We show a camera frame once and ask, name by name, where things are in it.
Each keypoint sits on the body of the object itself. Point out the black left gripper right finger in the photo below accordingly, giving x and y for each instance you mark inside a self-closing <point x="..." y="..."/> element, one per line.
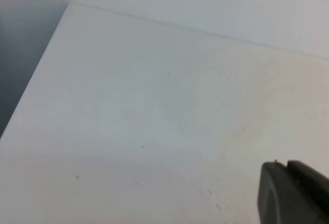
<point x="312" y="185"/>

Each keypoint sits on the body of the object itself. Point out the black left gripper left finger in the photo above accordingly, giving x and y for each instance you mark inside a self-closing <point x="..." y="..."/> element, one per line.
<point x="279" y="199"/>

